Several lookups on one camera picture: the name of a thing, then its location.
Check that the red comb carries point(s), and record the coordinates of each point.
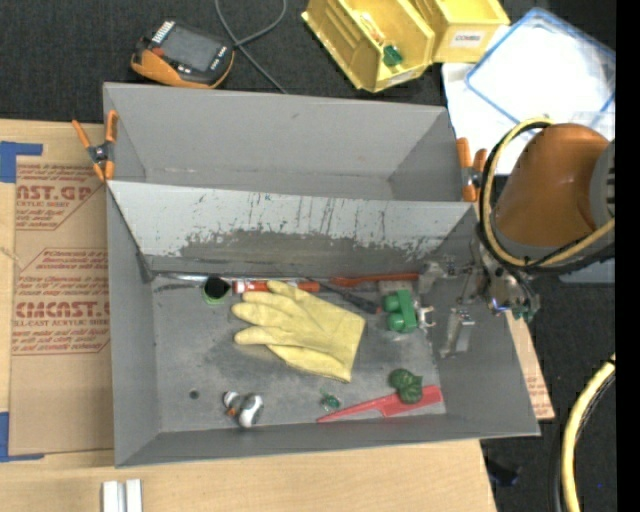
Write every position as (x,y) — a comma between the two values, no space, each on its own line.
(395,406)

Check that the black pen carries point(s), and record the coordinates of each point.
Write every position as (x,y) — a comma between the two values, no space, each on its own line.
(356,299)

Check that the yellow rubber glove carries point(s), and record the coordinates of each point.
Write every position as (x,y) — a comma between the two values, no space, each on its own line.
(310,330)

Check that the grey metal bin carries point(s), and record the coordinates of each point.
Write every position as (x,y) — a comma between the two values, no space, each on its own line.
(280,150)

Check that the small clear green piece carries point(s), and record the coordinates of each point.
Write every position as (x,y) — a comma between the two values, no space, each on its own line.
(330,400)

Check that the brown cardboard board red print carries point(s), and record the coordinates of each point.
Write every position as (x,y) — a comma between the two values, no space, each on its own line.
(60,390)

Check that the red and white tube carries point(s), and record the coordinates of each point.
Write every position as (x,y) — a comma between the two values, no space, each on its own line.
(250,286)

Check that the green cup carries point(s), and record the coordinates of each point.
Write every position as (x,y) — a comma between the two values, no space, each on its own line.
(214,291)

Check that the orange toothbrush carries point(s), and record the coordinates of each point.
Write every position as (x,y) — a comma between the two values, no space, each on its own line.
(380,279)

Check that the white and grey toy penguin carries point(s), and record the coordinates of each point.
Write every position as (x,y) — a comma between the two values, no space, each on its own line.
(248,410)

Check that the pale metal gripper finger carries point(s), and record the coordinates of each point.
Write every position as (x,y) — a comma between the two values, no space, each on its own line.
(459,332)
(436,272)

